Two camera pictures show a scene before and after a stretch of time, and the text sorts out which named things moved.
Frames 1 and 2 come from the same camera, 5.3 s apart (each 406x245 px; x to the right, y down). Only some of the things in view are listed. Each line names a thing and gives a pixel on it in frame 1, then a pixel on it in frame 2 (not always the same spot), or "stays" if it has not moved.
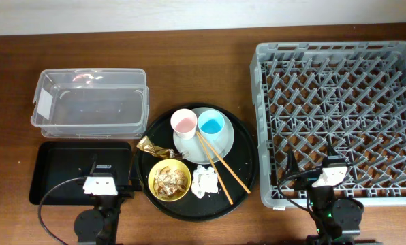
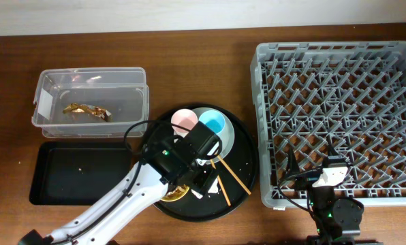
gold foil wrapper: [146, 145] -> [89, 109]
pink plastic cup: [184, 123] stays
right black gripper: [307, 177] stays
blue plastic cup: [210, 124] stays
